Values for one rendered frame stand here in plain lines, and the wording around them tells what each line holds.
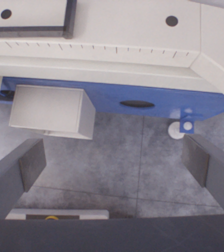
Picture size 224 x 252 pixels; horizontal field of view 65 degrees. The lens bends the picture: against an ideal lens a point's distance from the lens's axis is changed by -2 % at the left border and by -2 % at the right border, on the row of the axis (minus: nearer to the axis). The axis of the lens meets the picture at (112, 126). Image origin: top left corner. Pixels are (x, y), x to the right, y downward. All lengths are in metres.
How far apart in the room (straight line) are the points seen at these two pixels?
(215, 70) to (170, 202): 0.91
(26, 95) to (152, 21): 0.48
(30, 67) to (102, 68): 0.16
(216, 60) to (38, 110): 0.52
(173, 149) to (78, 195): 0.62
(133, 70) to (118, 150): 0.75
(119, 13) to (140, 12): 0.04
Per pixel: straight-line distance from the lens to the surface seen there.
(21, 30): 0.37
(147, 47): 0.33
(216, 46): 0.36
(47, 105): 0.64
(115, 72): 0.39
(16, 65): 0.46
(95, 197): 1.13
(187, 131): 0.97
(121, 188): 1.11
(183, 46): 0.34
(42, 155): 0.16
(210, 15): 0.39
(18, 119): 0.68
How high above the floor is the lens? 1.09
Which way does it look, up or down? 81 degrees down
